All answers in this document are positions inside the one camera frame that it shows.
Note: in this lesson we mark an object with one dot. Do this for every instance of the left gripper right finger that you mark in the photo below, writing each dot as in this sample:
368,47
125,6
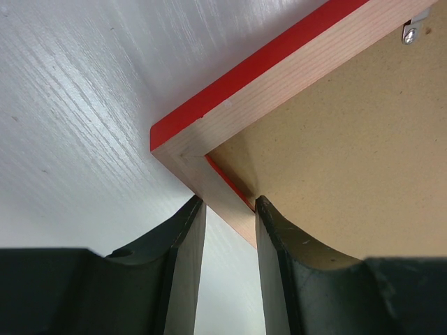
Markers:
310,288

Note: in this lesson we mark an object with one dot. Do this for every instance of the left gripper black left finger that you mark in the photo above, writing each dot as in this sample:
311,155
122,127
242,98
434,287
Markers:
155,278

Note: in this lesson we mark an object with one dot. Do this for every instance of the red picture frame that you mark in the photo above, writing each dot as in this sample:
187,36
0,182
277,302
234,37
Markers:
336,122

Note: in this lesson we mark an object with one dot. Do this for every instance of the silver frame retaining clip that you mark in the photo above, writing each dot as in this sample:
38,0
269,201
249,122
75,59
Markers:
412,28

